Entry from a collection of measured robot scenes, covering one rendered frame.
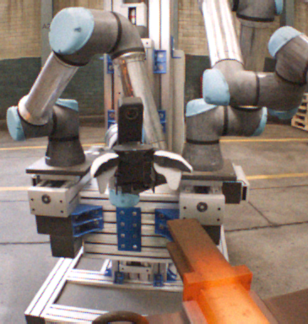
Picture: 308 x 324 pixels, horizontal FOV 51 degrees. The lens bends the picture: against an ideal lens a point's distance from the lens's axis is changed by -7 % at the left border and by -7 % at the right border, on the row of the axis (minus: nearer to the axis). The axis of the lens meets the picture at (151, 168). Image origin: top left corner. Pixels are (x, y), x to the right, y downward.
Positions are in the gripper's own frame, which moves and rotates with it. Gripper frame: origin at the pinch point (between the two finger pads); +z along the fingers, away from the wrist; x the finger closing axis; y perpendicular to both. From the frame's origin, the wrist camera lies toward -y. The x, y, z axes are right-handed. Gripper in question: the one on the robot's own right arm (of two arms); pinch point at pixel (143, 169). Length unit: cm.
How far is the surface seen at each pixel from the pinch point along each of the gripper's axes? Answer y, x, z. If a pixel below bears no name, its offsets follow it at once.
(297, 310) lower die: 1.0, -5.4, 32.9
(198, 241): -1.2, -0.4, 24.9
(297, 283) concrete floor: 100, -103, -85
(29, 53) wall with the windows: -55, 125, -681
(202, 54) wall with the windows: -48, -239, -667
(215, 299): -0.8, 0.7, 32.0
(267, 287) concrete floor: 100, -84, -88
